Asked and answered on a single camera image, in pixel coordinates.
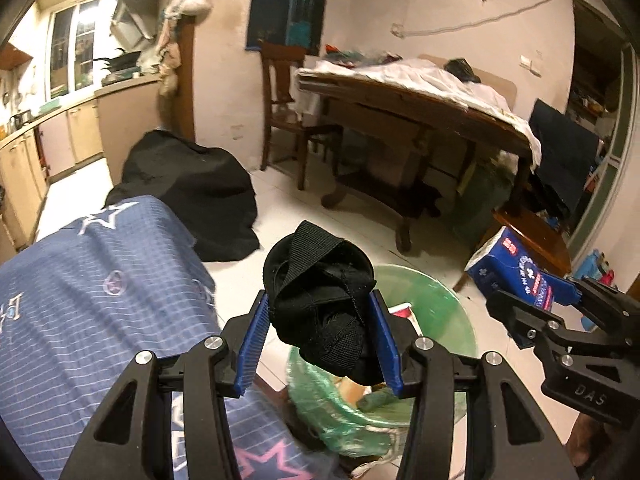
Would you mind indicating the kitchen wall cabinets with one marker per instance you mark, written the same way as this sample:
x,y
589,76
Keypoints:
x,y
15,57

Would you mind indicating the large black floor bag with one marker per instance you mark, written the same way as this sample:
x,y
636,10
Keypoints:
x,y
190,195

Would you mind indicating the green bag-lined waste bin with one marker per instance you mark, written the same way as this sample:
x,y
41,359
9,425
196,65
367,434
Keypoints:
x,y
440,305

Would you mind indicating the dark wooden chair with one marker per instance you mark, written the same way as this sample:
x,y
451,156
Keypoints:
x,y
282,110

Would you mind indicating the dark curtained window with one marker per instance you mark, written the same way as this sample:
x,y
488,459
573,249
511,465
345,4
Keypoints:
x,y
285,5

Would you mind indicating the hanging cloth bags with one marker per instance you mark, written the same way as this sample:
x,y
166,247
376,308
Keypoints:
x,y
170,55

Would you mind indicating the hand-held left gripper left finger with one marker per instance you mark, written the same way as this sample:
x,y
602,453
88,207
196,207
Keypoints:
x,y
252,345

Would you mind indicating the green bag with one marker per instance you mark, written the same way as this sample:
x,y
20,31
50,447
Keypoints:
x,y
482,200

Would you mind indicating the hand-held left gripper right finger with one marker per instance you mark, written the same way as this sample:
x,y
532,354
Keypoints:
x,y
387,350

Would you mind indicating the black wok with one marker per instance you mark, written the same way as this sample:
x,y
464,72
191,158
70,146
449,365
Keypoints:
x,y
117,60

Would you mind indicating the person's right hand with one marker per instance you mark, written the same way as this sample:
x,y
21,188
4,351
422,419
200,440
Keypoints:
x,y
592,440

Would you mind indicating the steel range hood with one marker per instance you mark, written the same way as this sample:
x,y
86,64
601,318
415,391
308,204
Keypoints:
x,y
135,20

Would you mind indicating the dark wooden table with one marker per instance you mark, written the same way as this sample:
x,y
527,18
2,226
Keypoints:
x,y
400,110

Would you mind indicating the steel kettle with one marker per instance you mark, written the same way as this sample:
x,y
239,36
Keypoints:
x,y
20,121

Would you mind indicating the colourful clothes pile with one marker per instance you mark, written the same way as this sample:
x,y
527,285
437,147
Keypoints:
x,y
360,55

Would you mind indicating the black plastic bag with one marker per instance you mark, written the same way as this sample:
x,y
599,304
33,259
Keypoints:
x,y
462,70

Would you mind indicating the kitchen window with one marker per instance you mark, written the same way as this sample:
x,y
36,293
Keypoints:
x,y
75,50

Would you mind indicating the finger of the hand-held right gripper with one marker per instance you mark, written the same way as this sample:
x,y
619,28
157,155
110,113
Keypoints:
x,y
515,315
562,290

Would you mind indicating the teal plastic basin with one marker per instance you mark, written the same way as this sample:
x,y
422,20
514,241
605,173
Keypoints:
x,y
50,105

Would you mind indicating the black cloth panel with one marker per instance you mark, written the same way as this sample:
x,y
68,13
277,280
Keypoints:
x,y
565,155

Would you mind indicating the white cloth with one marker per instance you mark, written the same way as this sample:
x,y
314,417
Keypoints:
x,y
440,80

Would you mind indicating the red white wrapper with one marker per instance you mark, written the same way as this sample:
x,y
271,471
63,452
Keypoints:
x,y
404,316

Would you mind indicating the kitchen base cabinets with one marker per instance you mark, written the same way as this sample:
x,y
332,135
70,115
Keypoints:
x,y
80,130

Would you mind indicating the blue star-print tablecloth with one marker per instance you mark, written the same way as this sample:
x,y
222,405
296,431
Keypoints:
x,y
100,310

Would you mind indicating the blue white carton box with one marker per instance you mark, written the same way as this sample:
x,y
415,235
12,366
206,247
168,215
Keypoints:
x,y
500,265

